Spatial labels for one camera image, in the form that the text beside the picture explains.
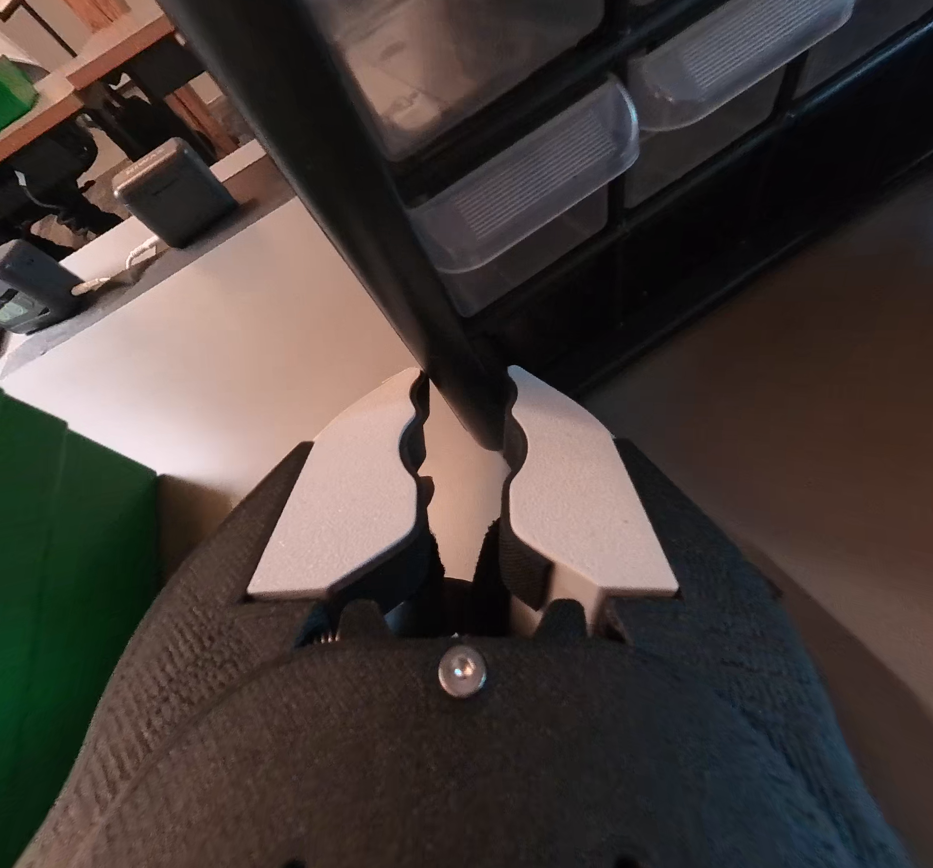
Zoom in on dark grey power bank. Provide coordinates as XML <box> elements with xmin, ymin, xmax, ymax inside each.
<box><xmin>0</xmin><ymin>239</ymin><xmax>86</xmax><ymax>337</ymax></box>
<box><xmin>111</xmin><ymin>138</ymin><xmax>239</xmax><ymax>251</ymax></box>

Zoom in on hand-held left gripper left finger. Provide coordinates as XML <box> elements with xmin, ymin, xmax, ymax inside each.
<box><xmin>246</xmin><ymin>367</ymin><xmax>437</xmax><ymax>603</ymax></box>

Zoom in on green box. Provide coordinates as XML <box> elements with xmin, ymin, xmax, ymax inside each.
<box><xmin>0</xmin><ymin>55</ymin><xmax>39</xmax><ymax>131</ymax></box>

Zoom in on wooden desk with black legs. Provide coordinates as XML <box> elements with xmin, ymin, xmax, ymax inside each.
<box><xmin>0</xmin><ymin>11</ymin><xmax>242</xmax><ymax>169</ymax></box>

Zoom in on black drawer cabinet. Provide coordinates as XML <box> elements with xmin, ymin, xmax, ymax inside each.
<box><xmin>109</xmin><ymin>0</ymin><xmax>933</xmax><ymax>450</ymax></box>

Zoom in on black office chair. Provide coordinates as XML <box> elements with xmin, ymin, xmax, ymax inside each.
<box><xmin>0</xmin><ymin>132</ymin><xmax>118</xmax><ymax>245</ymax></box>

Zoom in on rows of clear drawers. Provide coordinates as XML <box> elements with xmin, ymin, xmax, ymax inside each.
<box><xmin>277</xmin><ymin>0</ymin><xmax>933</xmax><ymax>318</ymax></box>

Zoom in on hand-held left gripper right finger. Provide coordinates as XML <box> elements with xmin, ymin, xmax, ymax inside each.
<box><xmin>501</xmin><ymin>365</ymin><xmax>680</xmax><ymax>637</ymax></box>

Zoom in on green plastic storage bin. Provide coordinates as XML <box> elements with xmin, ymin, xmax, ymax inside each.
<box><xmin>0</xmin><ymin>390</ymin><xmax>161</xmax><ymax>868</ymax></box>

